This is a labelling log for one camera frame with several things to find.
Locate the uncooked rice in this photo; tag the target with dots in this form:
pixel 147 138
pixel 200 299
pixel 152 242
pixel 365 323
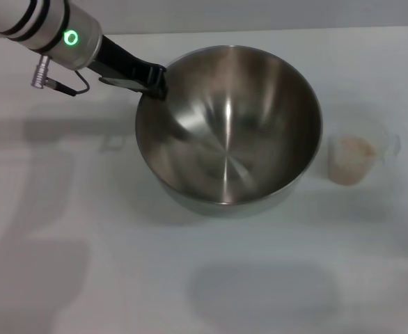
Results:
pixel 350 160

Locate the clear plastic measuring cup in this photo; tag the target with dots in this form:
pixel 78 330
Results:
pixel 381 139

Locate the stainless steel mixing bowl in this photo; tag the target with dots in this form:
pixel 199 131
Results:
pixel 232 139

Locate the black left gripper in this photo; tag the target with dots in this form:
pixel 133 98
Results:
pixel 118 64

